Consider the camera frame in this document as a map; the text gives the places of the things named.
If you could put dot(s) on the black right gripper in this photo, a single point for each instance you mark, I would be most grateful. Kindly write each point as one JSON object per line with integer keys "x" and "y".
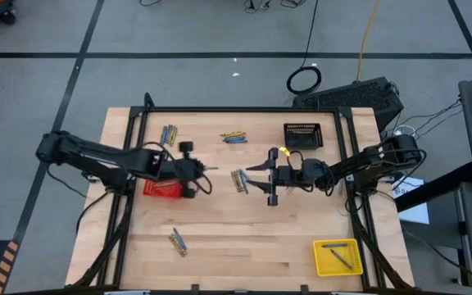
{"x": 289, "y": 178}

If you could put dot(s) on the white paper sheet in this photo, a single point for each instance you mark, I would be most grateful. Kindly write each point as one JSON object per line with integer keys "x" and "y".
{"x": 414, "y": 213}

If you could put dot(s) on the black metal beam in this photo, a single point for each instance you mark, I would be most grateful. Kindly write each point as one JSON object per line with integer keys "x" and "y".
{"x": 437, "y": 188}

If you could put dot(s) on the black computer tower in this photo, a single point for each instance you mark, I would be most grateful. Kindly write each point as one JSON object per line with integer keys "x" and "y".
{"x": 350, "y": 98}

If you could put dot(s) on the black plastic basket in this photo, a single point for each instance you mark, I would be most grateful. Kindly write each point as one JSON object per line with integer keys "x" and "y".
{"x": 303, "y": 141}

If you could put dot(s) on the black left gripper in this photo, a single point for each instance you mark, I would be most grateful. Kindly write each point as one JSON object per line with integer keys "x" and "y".
{"x": 178, "y": 170}

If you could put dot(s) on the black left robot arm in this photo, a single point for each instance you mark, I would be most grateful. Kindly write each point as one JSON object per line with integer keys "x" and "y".
{"x": 96, "y": 157}

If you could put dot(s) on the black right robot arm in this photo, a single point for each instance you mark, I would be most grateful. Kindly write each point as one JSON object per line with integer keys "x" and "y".
{"x": 359, "y": 166}

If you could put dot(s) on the yellow plastic basket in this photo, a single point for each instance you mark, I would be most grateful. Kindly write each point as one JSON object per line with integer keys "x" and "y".
{"x": 322, "y": 262}

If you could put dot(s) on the black aluminium frame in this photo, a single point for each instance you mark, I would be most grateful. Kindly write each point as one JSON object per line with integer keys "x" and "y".
{"x": 240, "y": 109}

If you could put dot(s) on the red plastic basket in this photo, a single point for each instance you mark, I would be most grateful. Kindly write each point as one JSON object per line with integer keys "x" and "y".
{"x": 154, "y": 191}

